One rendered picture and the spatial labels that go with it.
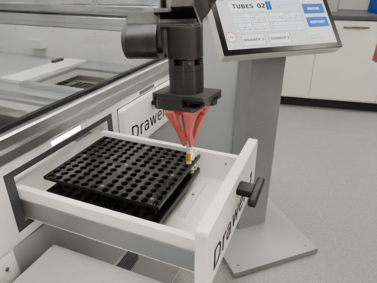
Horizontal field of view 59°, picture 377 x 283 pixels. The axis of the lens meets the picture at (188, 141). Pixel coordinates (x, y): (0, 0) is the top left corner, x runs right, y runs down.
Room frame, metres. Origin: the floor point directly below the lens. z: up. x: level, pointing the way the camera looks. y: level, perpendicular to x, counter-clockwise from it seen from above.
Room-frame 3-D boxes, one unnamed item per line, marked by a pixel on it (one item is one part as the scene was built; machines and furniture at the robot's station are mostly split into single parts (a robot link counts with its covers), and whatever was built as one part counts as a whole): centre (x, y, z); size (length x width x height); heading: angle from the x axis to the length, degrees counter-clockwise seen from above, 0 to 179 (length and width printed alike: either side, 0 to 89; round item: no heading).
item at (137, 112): (0.86, 0.10, 0.87); 0.29 x 0.02 x 0.11; 157
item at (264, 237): (1.37, -0.33, 0.51); 0.50 x 0.45 x 1.02; 20
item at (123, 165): (0.53, 0.11, 0.87); 0.22 x 0.18 x 0.06; 67
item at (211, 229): (0.45, -0.07, 0.87); 0.29 x 0.02 x 0.11; 157
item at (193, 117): (0.54, 0.01, 0.98); 0.07 x 0.07 x 0.09; 64
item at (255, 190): (0.44, -0.10, 0.91); 0.07 x 0.04 x 0.01; 157
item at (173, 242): (0.53, 0.12, 0.86); 0.40 x 0.26 x 0.06; 67
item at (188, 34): (0.55, 0.01, 1.11); 0.07 x 0.06 x 0.07; 76
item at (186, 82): (0.54, 0.00, 1.05); 0.10 x 0.07 x 0.07; 64
